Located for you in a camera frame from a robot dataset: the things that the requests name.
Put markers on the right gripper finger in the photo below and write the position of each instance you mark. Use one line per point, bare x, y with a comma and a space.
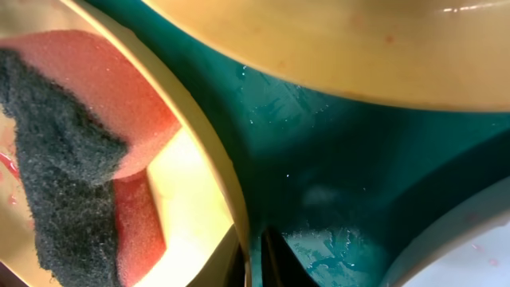
280, 266

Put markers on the green-rimmed plate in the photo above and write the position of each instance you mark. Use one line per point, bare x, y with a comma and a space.
431, 54
192, 181

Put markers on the orange sponge with black scourer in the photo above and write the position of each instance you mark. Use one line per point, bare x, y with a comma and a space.
87, 125

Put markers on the teal tray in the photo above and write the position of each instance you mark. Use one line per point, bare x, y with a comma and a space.
348, 184

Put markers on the light blue plate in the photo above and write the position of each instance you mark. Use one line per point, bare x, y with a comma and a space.
468, 246

